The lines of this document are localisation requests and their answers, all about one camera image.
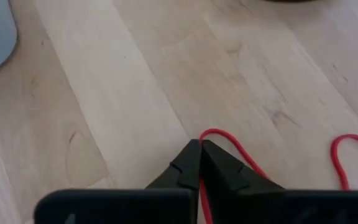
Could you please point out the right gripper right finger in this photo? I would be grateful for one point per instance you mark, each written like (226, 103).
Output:
(225, 174)

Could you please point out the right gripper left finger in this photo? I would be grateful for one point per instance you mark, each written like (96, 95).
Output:
(185, 168)

